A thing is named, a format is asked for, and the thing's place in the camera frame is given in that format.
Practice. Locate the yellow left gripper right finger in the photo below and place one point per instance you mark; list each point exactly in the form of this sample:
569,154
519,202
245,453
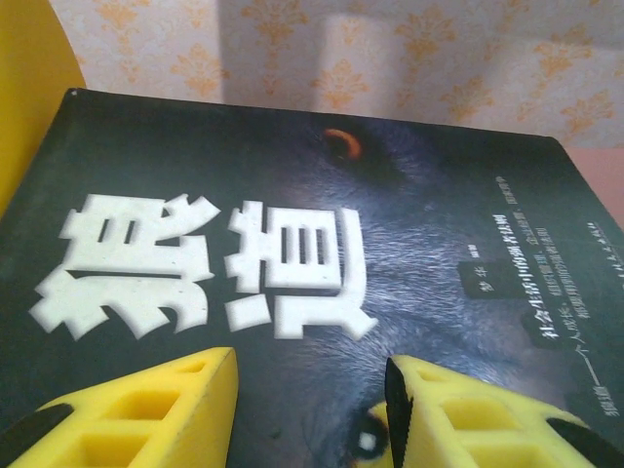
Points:
478,429

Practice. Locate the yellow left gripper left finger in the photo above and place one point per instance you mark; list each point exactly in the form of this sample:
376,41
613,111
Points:
146,419

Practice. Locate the dark wolf face book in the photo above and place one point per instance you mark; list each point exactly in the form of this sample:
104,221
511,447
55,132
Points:
292,170

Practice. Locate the yellow bookshelf pink blue shelves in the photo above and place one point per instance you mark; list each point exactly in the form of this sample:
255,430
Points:
29,73

